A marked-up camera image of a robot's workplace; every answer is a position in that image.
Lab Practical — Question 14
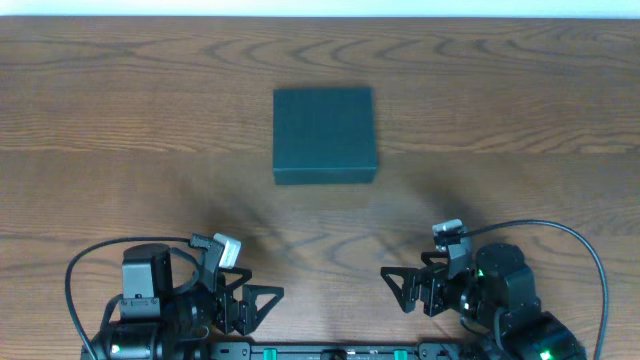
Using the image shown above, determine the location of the dark green box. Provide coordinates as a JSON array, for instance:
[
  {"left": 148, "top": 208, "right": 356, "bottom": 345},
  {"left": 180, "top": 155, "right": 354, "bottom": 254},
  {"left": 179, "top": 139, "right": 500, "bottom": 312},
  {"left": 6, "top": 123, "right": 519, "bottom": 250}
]
[{"left": 273, "top": 87, "right": 378, "bottom": 185}]

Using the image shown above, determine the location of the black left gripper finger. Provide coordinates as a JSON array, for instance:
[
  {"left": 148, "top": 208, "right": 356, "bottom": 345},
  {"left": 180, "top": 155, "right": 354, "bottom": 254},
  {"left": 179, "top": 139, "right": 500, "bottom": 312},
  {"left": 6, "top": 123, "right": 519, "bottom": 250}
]
[
  {"left": 216, "top": 267, "right": 253, "bottom": 297},
  {"left": 241, "top": 285, "right": 284, "bottom": 335}
]

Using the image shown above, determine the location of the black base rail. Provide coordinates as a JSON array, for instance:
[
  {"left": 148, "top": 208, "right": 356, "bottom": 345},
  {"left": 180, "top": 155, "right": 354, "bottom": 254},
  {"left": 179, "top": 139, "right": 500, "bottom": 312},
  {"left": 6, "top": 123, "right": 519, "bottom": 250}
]
[{"left": 79, "top": 341, "right": 481, "bottom": 360}]

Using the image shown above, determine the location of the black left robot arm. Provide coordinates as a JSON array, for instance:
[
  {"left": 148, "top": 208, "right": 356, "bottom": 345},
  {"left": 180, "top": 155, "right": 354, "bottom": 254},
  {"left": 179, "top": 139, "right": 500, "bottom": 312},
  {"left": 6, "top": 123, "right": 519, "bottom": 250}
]
[{"left": 82, "top": 243, "right": 284, "bottom": 360}]

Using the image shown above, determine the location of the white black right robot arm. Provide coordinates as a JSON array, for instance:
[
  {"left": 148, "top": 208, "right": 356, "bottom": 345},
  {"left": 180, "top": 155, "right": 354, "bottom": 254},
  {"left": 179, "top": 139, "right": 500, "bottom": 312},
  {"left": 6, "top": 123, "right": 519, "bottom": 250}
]
[{"left": 380, "top": 235, "right": 586, "bottom": 360}]

